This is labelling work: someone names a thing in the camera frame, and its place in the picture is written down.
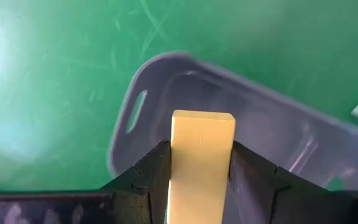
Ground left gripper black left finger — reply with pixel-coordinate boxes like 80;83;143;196
99;139;172;224

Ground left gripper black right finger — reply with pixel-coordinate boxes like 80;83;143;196
224;140;331;224

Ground long yellow block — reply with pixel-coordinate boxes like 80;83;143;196
165;109;237;224

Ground clear left tray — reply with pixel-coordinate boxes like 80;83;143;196
106;51;358;192

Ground green table mat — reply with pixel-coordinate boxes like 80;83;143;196
0;0;358;192

